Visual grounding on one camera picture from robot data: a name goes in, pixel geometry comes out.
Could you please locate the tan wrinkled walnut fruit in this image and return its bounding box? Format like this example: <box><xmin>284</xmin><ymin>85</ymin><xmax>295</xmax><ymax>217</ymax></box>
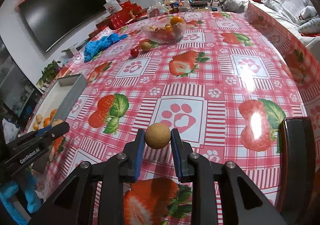
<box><xmin>33</xmin><ymin>122</ymin><xmax>39</xmax><ymax>130</ymax></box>

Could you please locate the tan dried walnut fruit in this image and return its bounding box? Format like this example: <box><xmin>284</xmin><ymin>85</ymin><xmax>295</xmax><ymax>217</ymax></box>
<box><xmin>36</xmin><ymin>114</ymin><xmax>43</xmax><ymax>124</ymax></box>

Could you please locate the large orange mandarin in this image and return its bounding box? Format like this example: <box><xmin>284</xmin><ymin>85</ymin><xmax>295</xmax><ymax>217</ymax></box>
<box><xmin>50</xmin><ymin>109</ymin><xmax>57</xmax><ymax>120</ymax></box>

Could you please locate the brown kiwi fruit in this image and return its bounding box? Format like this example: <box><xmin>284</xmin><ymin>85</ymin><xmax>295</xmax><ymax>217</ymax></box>
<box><xmin>145</xmin><ymin>123</ymin><xmax>171</xmax><ymax>150</ymax></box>

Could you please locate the blue gloved left hand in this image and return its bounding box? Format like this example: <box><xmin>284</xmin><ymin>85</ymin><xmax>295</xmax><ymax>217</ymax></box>
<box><xmin>1</xmin><ymin>170</ymin><xmax>43</xmax><ymax>224</ymax></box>

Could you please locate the grey white tray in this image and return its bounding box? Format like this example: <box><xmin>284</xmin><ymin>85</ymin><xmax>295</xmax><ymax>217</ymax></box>
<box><xmin>25</xmin><ymin>74</ymin><xmax>88</xmax><ymax>133</ymax></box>

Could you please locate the green potted plant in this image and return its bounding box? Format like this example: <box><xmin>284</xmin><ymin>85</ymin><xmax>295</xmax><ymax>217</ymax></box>
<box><xmin>36</xmin><ymin>60</ymin><xmax>61</xmax><ymax>89</ymax></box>

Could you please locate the pink strawberry tablecloth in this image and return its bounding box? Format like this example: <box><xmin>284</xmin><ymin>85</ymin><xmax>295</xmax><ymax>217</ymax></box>
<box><xmin>32</xmin><ymin>6</ymin><xmax>319</xmax><ymax>224</ymax></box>

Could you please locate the blue plastic bag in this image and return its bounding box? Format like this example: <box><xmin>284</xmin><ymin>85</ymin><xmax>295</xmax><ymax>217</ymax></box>
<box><xmin>84</xmin><ymin>33</ymin><xmax>128</xmax><ymax>63</ymax></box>

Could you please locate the red cherry tomato near bowl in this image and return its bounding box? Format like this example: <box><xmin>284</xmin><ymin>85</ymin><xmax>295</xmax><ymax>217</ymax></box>
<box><xmin>130</xmin><ymin>48</ymin><xmax>139</xmax><ymax>58</ymax></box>

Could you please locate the brown kiwi near bowl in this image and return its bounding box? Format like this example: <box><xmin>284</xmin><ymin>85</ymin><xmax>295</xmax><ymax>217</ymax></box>
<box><xmin>140</xmin><ymin>42</ymin><xmax>152</xmax><ymax>52</ymax></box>

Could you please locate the black chair back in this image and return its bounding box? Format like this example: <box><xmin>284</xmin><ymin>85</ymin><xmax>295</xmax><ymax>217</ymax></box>
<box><xmin>276</xmin><ymin>117</ymin><xmax>316</xmax><ymax>224</ymax></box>

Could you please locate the black television screen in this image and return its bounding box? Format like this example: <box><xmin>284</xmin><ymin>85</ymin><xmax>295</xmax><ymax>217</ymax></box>
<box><xmin>18</xmin><ymin>0</ymin><xmax>106</xmax><ymax>52</ymax></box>

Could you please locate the clear glass fruit bowl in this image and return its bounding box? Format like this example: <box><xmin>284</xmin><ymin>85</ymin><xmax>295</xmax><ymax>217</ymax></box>
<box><xmin>142</xmin><ymin>16</ymin><xmax>187</xmax><ymax>44</ymax></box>

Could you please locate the orange in bowl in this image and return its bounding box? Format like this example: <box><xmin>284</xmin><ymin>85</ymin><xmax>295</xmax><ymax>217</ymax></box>
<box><xmin>170</xmin><ymin>16</ymin><xmax>185</xmax><ymax>26</ymax></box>

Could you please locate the red gift boxes stack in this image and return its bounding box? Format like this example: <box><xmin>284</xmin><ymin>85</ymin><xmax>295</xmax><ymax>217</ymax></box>
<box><xmin>95</xmin><ymin>1</ymin><xmax>147</xmax><ymax>30</ymax></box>

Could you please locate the white paper gift bag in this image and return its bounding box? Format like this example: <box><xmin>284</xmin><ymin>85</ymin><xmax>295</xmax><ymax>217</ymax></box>
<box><xmin>104</xmin><ymin>0</ymin><xmax>122</xmax><ymax>14</ymax></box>

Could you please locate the grey sofa blanket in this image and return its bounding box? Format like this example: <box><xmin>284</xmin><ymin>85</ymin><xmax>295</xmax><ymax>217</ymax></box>
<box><xmin>224</xmin><ymin>0</ymin><xmax>320</xmax><ymax>39</ymax></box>

